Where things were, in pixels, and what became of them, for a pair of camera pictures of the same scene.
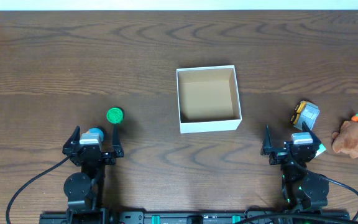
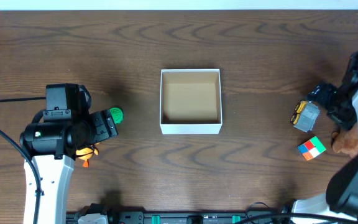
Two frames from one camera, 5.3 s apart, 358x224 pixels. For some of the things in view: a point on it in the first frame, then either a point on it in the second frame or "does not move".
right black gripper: [291, 154] -> [327, 97]
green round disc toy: [115, 115] does not move
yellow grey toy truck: [305, 112] does not move
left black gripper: [92, 154] -> [105, 123]
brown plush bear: [352, 139] does not move
